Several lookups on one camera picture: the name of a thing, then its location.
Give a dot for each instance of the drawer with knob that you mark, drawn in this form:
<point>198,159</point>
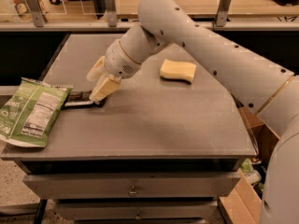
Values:
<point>132,185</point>
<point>136,210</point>

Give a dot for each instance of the middle metal bracket post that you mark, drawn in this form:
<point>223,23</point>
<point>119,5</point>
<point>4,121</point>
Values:
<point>112,19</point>

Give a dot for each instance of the black rxbar chocolate wrapper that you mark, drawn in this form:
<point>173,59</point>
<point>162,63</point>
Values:
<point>79,99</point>

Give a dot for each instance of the lower drawer with knob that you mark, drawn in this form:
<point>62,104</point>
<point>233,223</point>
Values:
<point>136,210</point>

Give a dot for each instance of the grey drawer cabinet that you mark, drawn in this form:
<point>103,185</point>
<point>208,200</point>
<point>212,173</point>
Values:
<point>150,125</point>

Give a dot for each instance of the yellow sponge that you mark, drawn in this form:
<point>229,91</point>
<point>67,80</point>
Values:
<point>178,70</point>

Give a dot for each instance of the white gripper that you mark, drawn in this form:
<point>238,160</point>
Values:
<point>119,62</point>

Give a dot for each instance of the orange white snack bag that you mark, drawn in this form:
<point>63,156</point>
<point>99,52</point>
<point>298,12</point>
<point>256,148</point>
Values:
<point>14,11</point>

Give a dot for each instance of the upper drawer with knob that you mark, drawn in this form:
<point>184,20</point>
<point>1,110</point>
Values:
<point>132,185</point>

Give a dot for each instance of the cardboard box with snacks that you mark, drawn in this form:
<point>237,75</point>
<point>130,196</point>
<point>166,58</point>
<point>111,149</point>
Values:
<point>243,205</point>

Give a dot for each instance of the right metal bracket post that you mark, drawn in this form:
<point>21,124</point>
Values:
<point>222,13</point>

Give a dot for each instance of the green jalapeno chip bag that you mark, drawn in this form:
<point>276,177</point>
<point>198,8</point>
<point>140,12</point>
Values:
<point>28,116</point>

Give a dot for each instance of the metal bracket post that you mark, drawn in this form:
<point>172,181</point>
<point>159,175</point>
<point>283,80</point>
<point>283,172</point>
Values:
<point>112,19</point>
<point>38,14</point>
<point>222,13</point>

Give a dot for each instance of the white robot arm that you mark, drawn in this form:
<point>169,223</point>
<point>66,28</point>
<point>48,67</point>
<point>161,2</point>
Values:
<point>269,90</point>

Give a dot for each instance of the left metal bracket post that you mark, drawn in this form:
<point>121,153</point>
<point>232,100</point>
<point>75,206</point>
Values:
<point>38,14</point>

